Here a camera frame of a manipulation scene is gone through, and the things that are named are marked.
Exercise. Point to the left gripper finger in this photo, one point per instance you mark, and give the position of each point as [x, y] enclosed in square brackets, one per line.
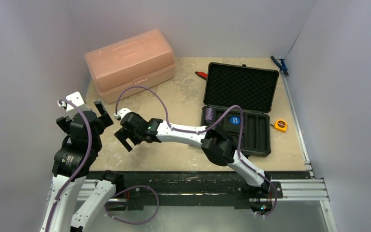
[104, 116]
[64, 124]

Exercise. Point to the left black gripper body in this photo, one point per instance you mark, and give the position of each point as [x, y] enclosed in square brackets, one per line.
[98, 142]

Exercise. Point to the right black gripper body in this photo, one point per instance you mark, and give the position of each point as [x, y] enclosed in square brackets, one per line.
[129, 128]

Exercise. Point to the purple poker chip stack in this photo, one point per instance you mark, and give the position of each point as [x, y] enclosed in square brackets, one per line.
[209, 115]

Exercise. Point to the blue small blind button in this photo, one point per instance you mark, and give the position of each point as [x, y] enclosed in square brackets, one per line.
[235, 120]

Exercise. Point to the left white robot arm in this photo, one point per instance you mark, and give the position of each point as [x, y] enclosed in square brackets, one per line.
[71, 166]

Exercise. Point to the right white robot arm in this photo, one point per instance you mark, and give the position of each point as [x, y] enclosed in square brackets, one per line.
[217, 145]

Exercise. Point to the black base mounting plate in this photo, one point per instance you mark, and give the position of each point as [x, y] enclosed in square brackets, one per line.
[137, 189]

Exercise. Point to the pink plastic storage box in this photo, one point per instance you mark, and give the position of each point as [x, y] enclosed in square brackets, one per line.
[119, 69]

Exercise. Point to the black foam-lined carry case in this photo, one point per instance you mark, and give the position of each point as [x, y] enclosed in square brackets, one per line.
[252, 89]

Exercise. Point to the yellow tape measure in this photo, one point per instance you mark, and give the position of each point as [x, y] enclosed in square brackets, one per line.
[280, 125]

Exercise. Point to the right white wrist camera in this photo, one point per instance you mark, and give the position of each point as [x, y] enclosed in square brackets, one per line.
[120, 114]

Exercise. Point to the red-handled tool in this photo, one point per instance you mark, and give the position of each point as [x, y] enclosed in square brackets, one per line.
[202, 75]

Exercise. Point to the blue-handled pliers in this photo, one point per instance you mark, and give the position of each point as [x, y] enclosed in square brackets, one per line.
[281, 65]

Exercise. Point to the aluminium extrusion rail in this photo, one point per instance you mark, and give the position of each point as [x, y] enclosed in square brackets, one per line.
[324, 201]

